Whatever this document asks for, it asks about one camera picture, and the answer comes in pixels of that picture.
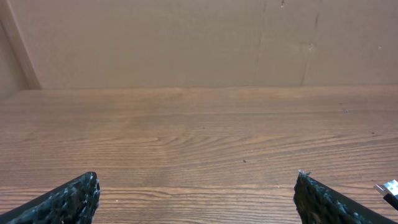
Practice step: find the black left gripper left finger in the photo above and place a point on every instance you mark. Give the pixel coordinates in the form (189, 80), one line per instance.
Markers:
(74, 202)

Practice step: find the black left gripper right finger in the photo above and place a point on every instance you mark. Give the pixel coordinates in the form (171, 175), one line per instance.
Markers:
(318, 203)

